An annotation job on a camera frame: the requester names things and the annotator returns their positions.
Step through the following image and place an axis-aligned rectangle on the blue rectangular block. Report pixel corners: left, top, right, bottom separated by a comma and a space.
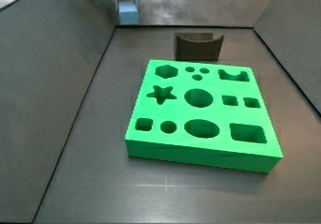
118, 2, 139, 24

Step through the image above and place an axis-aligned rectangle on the black curved fixture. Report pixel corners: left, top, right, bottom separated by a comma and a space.
173, 33, 224, 61

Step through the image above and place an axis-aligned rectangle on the green foam shape board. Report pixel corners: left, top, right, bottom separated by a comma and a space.
125, 60, 283, 173

